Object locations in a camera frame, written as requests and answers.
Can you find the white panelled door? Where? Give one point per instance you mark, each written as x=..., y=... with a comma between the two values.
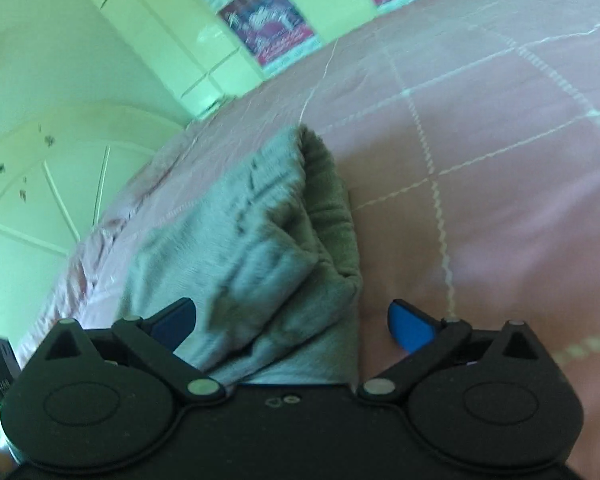
x=30, y=200

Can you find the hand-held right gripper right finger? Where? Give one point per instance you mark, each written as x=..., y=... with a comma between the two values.
x=407, y=329

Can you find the pink checked bedspread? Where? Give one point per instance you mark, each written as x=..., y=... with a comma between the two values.
x=480, y=135

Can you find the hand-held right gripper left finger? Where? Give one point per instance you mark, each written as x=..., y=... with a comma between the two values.
x=177, y=324

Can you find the grey pants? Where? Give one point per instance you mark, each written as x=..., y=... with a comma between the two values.
x=260, y=260

